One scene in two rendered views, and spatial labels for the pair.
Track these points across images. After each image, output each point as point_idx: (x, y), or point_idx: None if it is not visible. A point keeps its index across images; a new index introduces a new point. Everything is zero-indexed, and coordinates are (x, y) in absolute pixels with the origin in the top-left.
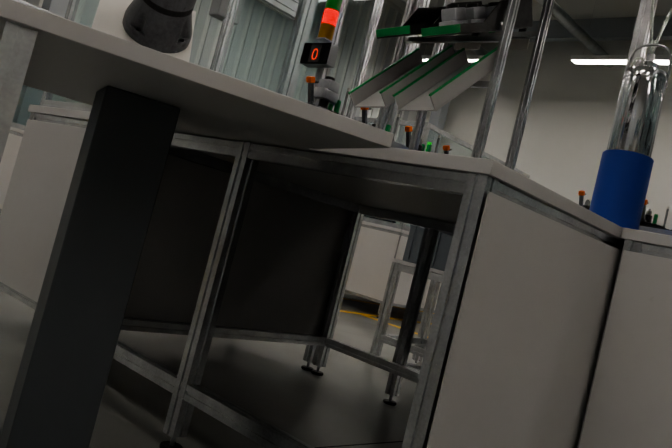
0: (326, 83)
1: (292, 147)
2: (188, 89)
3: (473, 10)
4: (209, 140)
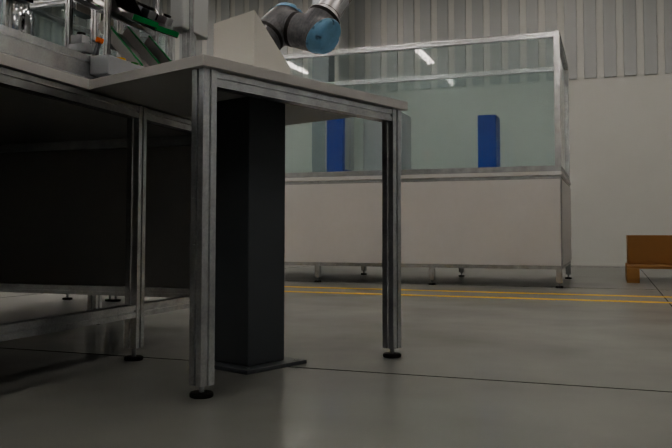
0: (87, 40)
1: (175, 114)
2: (318, 116)
3: (156, 14)
4: (114, 101)
